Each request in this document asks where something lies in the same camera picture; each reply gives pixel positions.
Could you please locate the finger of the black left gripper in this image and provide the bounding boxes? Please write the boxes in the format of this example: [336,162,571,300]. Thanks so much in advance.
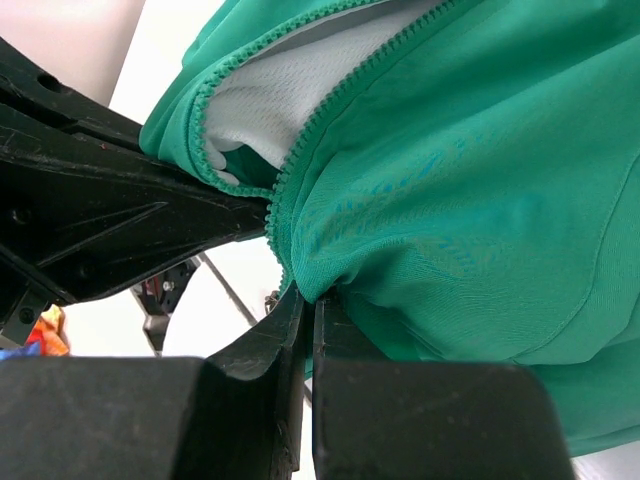
[1,40,144,159]

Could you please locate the green zip-up jacket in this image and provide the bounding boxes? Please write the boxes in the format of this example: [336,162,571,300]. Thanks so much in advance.
[139,1,639,456]

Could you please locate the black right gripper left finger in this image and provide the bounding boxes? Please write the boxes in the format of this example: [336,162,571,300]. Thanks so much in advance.
[1,289,305,479]

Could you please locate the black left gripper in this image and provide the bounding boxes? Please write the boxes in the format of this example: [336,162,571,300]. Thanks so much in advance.
[1,127,266,345]

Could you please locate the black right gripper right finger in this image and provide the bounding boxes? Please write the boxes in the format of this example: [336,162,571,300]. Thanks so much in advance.
[312,294,574,480]

